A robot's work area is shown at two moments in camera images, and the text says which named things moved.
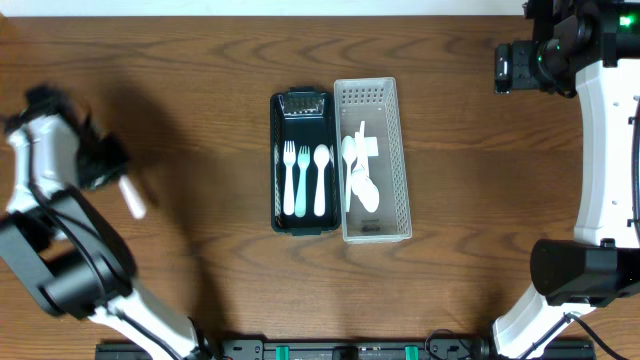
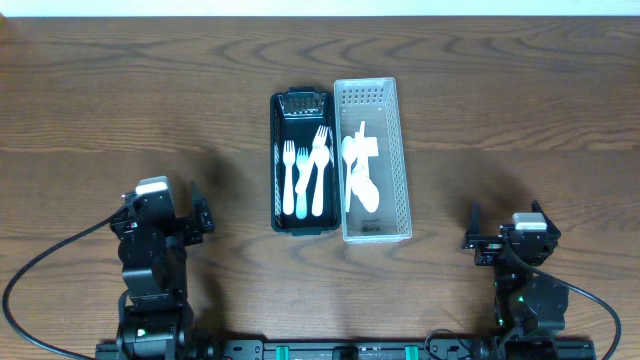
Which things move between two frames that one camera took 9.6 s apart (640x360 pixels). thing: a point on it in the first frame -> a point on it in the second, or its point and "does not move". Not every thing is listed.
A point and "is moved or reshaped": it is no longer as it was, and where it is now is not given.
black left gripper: (105, 163) -> (187, 223)
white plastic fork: (289, 159) does not move
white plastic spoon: (321, 155) does not move
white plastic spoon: (358, 167) does not move
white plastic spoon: (348, 149) does not move
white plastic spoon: (362, 133) does not move
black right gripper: (520, 69) -> (492, 249)
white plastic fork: (304, 157) does not move
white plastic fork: (132, 198) is moved or reshaped
